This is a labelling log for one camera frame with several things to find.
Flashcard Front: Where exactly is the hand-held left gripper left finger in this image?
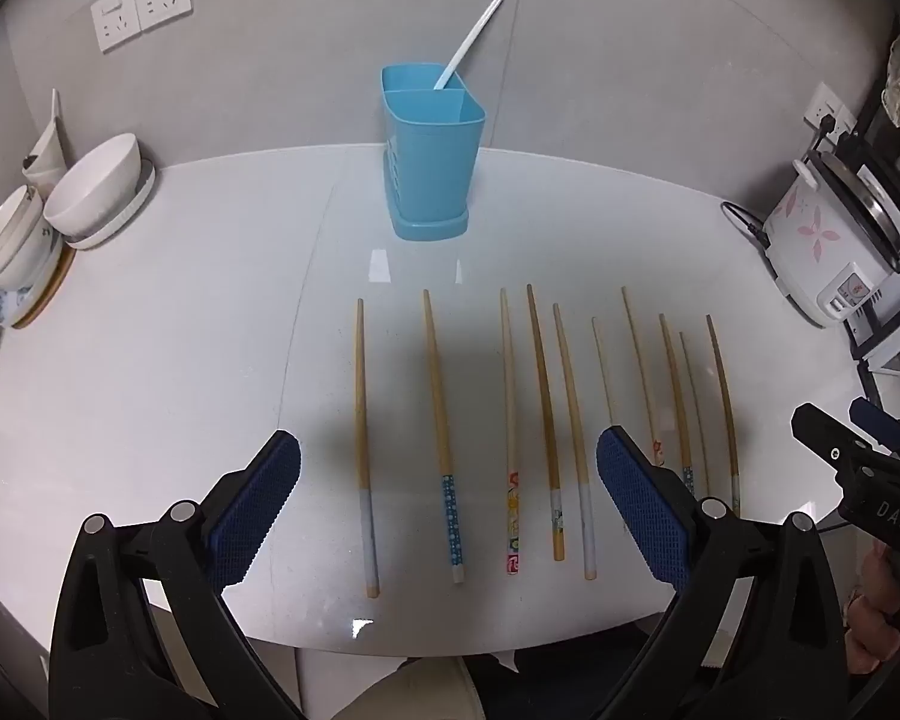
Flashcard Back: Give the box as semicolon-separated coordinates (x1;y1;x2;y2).
49;430;302;720

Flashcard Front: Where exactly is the white lidded cup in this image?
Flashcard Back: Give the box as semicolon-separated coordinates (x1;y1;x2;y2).
0;185;65;290

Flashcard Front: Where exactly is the white floral rice cooker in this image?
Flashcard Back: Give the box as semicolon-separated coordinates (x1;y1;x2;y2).
763;150;900;328

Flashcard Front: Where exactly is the white countertop oven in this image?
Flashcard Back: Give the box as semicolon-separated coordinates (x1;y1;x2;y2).
847;291;900;377

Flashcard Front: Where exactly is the white wall outlet with plug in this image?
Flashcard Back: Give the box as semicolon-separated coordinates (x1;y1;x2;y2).
804;82;857;142

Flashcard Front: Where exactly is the person's leg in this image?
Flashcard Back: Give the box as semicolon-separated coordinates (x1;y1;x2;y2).
328;656;490;720

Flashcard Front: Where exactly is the blue plastic utensil holder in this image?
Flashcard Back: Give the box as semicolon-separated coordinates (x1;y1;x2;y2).
380;62;487;242

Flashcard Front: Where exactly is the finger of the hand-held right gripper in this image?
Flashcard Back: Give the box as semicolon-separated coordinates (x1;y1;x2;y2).
793;403;871;470
851;397;900;458

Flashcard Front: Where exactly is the large white bowl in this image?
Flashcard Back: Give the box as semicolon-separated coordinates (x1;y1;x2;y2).
43;133;140;236

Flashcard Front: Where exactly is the wooden chopstick small printed end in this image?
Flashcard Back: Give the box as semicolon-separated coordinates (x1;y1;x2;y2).
525;283;567;563

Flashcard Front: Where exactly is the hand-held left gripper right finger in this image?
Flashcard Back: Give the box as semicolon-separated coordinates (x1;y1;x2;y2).
596;425;848;720

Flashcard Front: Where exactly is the wooden chopstick red floral end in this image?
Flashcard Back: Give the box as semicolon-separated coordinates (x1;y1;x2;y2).
499;287;522;575
621;286;667;466

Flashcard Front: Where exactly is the blue patterned cup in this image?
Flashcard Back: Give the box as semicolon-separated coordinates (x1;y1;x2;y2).
0;283;32;329

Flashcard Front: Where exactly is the wooden rimmed plate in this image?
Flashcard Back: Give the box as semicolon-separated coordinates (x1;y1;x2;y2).
11;240;77;329

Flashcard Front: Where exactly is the white ribbed plate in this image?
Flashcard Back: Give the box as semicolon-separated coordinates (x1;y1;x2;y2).
66;157;157;251

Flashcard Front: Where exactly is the person's right hand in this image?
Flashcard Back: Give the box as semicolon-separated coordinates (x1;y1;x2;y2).
847;544;900;680

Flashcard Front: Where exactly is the black power cable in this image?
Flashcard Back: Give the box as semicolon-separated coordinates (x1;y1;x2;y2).
721;200;775;250

